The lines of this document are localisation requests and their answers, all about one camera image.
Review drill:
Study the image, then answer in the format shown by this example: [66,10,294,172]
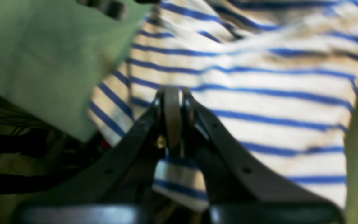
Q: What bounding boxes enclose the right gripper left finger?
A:
[11,86,181,224]

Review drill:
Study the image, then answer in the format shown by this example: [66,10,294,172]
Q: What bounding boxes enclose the blue white striped t-shirt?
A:
[89,0,358,208]

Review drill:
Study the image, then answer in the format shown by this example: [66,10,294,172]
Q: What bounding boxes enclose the green table cloth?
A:
[0,0,358,224]

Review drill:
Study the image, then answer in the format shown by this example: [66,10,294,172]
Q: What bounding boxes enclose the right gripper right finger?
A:
[182,87,344,224]

